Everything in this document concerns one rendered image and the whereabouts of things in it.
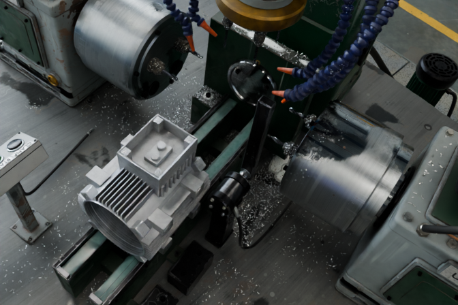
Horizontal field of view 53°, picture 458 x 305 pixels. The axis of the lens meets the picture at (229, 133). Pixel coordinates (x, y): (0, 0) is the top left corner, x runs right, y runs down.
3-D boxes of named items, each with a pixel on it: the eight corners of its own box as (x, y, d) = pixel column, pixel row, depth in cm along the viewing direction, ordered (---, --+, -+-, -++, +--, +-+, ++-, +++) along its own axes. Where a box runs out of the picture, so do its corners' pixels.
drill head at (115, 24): (108, 17, 142) (99, -59, 122) (202, 73, 132) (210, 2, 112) (43, 59, 128) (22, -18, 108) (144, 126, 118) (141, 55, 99)
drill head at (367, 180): (291, 126, 124) (315, 59, 104) (433, 211, 113) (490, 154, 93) (239, 189, 110) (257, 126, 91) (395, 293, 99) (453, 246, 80)
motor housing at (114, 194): (143, 163, 111) (140, 113, 96) (207, 205, 106) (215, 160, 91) (83, 223, 100) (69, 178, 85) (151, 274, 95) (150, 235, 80)
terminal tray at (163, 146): (156, 133, 98) (156, 112, 92) (197, 159, 95) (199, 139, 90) (118, 171, 91) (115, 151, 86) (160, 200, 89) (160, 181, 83)
